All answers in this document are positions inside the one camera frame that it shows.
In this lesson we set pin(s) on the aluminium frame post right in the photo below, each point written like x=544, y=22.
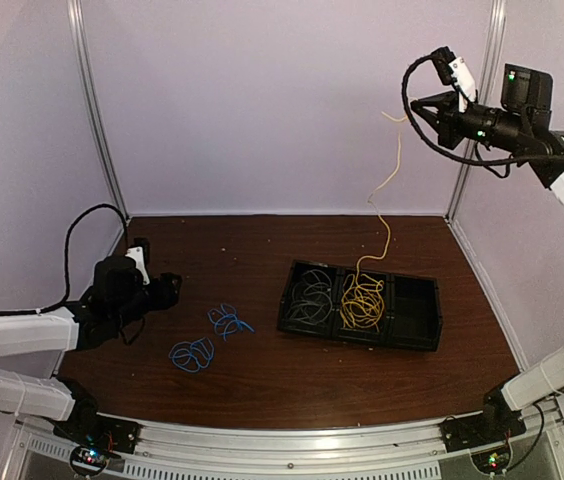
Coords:
x=492, y=53

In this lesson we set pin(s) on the aluminium front rail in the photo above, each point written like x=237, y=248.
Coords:
x=410, y=450

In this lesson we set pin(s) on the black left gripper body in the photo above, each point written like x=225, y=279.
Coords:
x=130, y=308

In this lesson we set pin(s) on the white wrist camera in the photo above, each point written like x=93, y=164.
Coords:
x=452, y=70
x=139, y=252

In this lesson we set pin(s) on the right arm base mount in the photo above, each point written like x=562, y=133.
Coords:
x=479, y=429

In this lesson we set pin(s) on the aluminium frame post left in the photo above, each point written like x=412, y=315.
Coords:
x=95, y=118

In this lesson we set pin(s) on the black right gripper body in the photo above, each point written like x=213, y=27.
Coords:
x=501, y=127

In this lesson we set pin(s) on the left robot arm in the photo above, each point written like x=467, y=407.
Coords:
x=51, y=328

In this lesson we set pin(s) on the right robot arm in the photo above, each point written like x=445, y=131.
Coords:
x=526, y=94

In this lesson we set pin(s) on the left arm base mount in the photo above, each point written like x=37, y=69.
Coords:
x=100, y=432

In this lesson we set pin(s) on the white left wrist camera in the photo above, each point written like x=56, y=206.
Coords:
x=139, y=252

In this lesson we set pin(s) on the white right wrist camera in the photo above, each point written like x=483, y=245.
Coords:
x=452, y=70

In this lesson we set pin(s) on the aluminium frame post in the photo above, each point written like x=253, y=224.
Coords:
x=95, y=118
x=492, y=53

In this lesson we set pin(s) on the black three-compartment bin tray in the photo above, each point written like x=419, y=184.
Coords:
x=371, y=308

